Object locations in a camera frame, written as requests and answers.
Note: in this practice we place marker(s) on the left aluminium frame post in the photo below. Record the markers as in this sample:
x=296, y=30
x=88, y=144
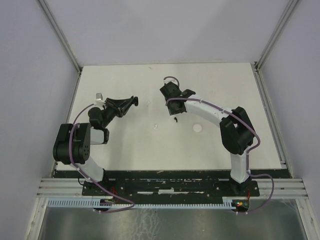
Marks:
x=43, y=4

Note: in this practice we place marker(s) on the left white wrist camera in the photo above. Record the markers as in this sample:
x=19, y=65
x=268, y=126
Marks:
x=99, y=100

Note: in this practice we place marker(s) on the white slotted cable duct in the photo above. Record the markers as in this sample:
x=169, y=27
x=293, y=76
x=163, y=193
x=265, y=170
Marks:
x=101, y=203

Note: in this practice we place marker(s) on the white round charging case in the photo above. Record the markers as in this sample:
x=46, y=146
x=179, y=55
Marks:
x=197, y=128

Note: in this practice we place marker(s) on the right controller board with LEDs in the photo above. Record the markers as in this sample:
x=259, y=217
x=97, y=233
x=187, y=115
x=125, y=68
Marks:
x=242, y=205

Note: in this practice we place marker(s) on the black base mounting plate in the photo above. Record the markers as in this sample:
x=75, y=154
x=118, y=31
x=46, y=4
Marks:
x=172, y=186

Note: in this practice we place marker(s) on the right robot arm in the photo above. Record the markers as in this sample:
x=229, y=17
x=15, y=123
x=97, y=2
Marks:
x=238, y=135

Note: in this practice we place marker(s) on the right aluminium frame post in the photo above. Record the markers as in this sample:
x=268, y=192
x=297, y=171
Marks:
x=284, y=19

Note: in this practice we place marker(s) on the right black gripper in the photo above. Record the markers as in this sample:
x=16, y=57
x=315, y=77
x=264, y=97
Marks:
x=172, y=111

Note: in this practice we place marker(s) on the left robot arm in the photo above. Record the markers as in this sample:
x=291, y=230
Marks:
x=73, y=143

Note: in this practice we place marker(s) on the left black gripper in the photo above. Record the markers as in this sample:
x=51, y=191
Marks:
x=126, y=103

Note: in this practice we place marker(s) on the aluminium front rail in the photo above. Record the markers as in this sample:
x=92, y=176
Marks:
x=284, y=189

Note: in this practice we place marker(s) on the black round charging case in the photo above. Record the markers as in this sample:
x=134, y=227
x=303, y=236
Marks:
x=136, y=101

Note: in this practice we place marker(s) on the aluminium frame post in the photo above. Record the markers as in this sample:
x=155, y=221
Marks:
x=43, y=4
x=284, y=19

